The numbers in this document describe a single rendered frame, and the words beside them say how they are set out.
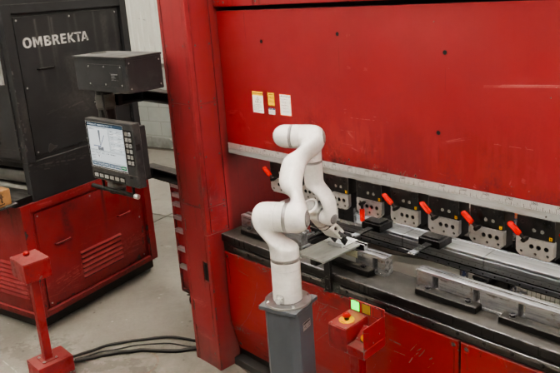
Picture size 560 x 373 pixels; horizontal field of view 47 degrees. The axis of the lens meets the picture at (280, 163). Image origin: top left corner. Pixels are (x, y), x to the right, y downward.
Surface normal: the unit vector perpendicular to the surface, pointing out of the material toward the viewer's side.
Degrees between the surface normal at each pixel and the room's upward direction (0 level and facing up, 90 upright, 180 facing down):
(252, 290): 90
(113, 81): 90
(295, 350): 90
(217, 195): 90
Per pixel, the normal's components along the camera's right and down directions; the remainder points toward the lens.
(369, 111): -0.72, 0.23
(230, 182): 0.69, 0.14
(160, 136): -0.53, 0.25
